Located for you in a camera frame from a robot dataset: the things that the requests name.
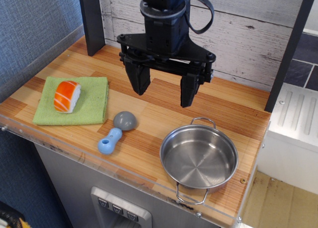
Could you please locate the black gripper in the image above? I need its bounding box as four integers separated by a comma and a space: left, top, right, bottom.
117, 15, 216, 108

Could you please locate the dark left frame post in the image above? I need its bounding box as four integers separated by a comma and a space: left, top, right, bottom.
79, 0, 105, 56

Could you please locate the orange white salmon sushi toy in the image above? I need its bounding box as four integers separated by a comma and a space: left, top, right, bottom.
54, 80, 81, 113

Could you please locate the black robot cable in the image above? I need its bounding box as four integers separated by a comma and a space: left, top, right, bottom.
183, 0, 215, 35

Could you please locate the silver control panel with buttons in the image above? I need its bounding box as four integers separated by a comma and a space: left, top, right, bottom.
90, 186, 153, 228

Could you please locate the yellow black object at corner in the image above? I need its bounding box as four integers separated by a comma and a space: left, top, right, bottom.
0, 210, 31, 228

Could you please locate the blue grey toy scoop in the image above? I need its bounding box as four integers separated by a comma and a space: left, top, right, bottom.
97, 111, 137, 155

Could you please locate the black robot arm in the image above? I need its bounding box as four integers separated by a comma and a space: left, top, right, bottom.
117, 0, 216, 107

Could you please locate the green folded cloth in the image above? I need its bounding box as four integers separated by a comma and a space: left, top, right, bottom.
33, 76, 108, 126

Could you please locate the stainless steel pot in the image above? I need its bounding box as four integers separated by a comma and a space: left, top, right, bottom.
159, 119, 239, 205

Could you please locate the white ribbed appliance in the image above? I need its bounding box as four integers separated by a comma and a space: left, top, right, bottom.
257, 83, 318, 193

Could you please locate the dark right frame post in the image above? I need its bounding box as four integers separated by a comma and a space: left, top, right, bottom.
264, 0, 315, 113

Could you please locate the dark frame post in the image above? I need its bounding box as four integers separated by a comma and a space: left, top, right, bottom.
79, 0, 105, 56
264, 0, 315, 113

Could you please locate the clear acrylic table edge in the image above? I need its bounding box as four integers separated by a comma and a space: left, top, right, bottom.
0, 116, 241, 228

